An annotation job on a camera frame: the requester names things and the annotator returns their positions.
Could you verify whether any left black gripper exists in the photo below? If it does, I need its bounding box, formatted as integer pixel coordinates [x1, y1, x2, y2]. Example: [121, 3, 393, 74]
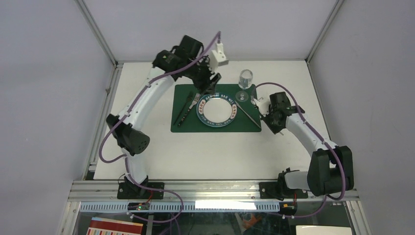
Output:
[186, 56, 222, 95]

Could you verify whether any silver fork dark handle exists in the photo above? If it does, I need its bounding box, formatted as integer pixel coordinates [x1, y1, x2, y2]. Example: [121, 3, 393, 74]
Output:
[177, 93, 201, 127]

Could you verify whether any white plate teal rim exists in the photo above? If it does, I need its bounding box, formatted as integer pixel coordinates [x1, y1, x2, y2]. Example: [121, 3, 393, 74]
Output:
[196, 93, 238, 128]

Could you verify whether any silver table knife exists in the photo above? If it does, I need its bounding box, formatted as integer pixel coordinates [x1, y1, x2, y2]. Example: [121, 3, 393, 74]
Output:
[235, 101, 261, 129]

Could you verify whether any clear drinking glass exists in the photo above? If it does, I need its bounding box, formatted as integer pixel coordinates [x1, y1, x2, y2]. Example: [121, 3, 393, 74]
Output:
[235, 69, 254, 102]

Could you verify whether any dark green placemat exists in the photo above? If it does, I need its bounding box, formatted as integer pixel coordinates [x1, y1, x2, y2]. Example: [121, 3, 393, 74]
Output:
[171, 84, 261, 133]

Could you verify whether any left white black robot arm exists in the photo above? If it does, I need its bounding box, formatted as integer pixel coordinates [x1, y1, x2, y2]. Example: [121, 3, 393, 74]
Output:
[99, 31, 221, 199]

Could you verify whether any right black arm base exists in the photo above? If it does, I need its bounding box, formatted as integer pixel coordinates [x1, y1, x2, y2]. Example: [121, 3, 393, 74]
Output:
[258, 181, 308, 201]

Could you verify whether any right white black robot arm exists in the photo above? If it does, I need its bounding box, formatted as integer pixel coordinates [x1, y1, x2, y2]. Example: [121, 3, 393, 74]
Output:
[256, 92, 354, 200]

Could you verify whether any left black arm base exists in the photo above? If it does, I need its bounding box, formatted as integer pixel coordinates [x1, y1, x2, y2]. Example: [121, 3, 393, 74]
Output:
[117, 181, 164, 200]

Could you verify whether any orange object under table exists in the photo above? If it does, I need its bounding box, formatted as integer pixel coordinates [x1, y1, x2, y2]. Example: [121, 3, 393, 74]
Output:
[242, 214, 262, 229]

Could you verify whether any white box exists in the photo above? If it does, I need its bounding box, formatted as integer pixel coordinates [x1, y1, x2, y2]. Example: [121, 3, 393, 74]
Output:
[295, 225, 352, 235]

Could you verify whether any red striped book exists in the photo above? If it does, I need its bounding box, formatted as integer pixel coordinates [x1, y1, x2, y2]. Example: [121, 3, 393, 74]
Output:
[86, 217, 144, 235]

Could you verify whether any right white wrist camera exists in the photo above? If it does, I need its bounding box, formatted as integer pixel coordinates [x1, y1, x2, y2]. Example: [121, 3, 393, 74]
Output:
[251, 96, 271, 117]

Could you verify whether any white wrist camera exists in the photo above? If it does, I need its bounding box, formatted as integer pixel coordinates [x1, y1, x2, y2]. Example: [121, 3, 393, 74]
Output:
[208, 43, 229, 71]
[251, 96, 271, 117]

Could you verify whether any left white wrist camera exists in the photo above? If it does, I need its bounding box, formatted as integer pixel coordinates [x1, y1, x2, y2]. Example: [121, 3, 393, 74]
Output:
[208, 43, 229, 71]

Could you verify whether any white slotted cable duct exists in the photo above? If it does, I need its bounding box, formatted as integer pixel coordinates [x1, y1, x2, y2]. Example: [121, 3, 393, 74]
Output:
[80, 200, 280, 213]

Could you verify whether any aluminium frame rail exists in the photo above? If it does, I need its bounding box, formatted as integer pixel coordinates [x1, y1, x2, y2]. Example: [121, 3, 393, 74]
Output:
[67, 180, 360, 203]

